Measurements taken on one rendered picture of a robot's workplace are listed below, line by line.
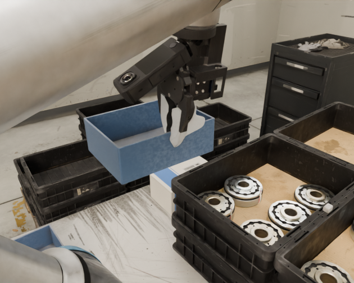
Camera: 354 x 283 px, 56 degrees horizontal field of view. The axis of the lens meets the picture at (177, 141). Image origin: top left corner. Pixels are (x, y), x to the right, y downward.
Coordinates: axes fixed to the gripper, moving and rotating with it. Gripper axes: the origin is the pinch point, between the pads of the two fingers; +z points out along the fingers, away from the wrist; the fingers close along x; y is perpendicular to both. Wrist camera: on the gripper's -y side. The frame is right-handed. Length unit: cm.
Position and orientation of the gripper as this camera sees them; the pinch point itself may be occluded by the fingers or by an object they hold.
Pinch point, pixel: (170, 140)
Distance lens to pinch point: 58.4
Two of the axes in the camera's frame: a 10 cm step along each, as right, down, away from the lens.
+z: -0.7, 8.1, 5.8
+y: 8.5, -2.6, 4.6
